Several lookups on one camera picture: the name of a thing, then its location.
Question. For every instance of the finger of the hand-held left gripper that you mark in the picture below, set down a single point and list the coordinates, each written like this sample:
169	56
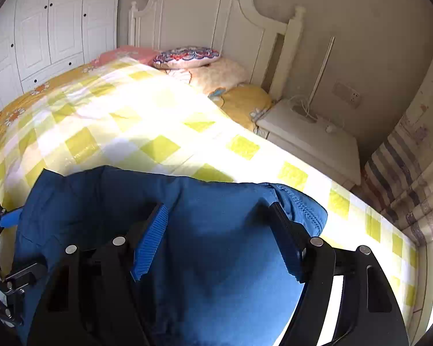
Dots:
11	218
23	275

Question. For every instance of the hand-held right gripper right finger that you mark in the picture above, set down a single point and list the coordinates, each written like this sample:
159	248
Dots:
288	248

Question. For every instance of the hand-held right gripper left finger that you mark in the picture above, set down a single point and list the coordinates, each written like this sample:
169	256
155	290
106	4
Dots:
149	247

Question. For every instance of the blue down jacket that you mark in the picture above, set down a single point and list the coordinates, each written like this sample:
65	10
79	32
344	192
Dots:
209	252

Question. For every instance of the white nightstand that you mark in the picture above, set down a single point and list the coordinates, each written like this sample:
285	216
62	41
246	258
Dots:
310	144

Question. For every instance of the orange floral blanket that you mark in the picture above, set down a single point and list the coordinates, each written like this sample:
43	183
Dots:
18	108

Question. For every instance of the bed with yellow checked sheet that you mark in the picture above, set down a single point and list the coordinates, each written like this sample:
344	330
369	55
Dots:
148	133

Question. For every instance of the small white charger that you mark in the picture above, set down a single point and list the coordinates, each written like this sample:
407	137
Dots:
331	128

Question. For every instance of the striped printed curtain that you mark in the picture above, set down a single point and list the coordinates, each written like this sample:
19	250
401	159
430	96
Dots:
407	173

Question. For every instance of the yellow pillow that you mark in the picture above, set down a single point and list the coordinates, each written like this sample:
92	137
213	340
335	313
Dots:
245	102

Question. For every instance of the cream fluffy pillow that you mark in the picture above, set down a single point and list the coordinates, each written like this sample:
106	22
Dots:
216	75

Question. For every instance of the pink pillow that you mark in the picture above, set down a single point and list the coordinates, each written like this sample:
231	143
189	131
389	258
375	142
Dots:
126	56

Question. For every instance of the patterned round-print pillow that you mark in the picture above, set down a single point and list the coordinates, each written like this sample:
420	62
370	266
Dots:
186	57

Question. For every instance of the white wardrobe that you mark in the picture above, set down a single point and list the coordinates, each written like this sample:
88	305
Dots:
50	25

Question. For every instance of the white bed headboard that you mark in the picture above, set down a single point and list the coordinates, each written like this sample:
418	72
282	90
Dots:
202	18

